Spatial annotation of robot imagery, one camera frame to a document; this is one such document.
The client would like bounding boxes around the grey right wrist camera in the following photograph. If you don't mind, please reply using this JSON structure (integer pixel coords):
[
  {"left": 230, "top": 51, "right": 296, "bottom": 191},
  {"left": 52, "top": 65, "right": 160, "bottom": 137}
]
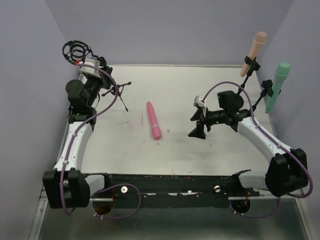
[{"left": 193, "top": 95, "right": 207, "bottom": 110}]

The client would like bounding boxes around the aluminium frame rail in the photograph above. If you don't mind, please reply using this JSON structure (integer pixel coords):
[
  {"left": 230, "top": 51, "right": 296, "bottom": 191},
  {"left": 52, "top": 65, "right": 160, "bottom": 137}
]
[{"left": 39, "top": 190, "right": 114, "bottom": 202}]

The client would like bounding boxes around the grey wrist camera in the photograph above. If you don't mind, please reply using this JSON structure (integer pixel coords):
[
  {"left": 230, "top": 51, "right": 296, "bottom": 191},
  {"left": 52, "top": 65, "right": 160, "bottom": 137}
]
[
  {"left": 75, "top": 58, "right": 100, "bottom": 78},
  {"left": 193, "top": 95, "right": 207, "bottom": 110}
]

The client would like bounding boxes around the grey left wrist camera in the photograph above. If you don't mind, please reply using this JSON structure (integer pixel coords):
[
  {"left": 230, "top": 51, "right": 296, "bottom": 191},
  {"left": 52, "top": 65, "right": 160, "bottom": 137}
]
[{"left": 75, "top": 58, "right": 100, "bottom": 78}]

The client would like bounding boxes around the black clip round-base stand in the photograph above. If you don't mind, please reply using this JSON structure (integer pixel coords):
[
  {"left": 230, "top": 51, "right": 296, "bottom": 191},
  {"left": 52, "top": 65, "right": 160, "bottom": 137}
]
[{"left": 252, "top": 79, "right": 282, "bottom": 114}]

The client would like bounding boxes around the peach microphone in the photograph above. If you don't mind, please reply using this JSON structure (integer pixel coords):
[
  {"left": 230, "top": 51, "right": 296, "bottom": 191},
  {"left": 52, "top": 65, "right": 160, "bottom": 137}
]
[{"left": 240, "top": 31, "right": 267, "bottom": 77}]

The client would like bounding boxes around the pink microphone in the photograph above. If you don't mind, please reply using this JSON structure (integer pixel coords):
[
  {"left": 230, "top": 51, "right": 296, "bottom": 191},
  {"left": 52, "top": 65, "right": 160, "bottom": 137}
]
[{"left": 146, "top": 101, "right": 162, "bottom": 140}]

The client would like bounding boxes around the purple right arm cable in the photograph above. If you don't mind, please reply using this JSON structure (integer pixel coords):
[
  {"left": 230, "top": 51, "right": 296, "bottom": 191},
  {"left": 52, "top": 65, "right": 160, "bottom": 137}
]
[{"left": 202, "top": 81, "right": 314, "bottom": 218}]

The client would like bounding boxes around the black round-base microphone stand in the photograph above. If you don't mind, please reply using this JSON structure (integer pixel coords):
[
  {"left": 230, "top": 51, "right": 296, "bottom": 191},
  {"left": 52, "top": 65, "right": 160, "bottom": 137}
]
[{"left": 235, "top": 56, "right": 261, "bottom": 109}]

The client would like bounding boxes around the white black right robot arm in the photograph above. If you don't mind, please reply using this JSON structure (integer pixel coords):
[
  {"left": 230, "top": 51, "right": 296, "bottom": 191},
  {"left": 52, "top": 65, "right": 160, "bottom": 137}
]
[{"left": 188, "top": 90, "right": 309, "bottom": 197}]

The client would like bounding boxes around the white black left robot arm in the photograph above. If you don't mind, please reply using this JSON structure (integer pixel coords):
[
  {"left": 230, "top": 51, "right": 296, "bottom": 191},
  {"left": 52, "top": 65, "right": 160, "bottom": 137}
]
[{"left": 42, "top": 65, "right": 115, "bottom": 215}]

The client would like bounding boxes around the black tripod shock-mount stand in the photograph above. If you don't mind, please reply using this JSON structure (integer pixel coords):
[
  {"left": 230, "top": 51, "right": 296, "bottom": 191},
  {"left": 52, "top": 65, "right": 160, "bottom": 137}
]
[{"left": 62, "top": 40, "right": 116, "bottom": 111}]

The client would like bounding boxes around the mint green microphone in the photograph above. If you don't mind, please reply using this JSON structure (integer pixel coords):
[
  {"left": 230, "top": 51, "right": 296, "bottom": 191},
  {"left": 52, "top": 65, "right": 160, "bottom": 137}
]
[{"left": 265, "top": 62, "right": 291, "bottom": 114}]

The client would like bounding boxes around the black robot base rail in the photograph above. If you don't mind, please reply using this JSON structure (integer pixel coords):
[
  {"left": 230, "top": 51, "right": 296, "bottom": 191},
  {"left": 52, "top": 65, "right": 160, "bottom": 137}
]
[{"left": 92, "top": 173, "right": 260, "bottom": 209}]

